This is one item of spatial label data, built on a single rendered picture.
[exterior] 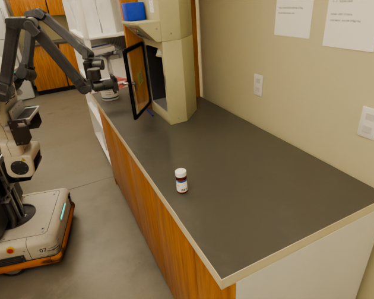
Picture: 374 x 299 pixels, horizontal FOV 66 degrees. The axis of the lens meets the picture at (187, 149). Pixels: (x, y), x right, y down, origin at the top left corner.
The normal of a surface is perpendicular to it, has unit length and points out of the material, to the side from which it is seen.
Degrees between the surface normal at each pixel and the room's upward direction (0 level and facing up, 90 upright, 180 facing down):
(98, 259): 0
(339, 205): 0
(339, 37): 90
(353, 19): 90
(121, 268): 0
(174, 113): 90
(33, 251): 90
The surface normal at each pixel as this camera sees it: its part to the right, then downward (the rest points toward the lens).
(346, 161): -0.90, 0.26
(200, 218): -0.07, -0.88
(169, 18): 0.44, 0.40
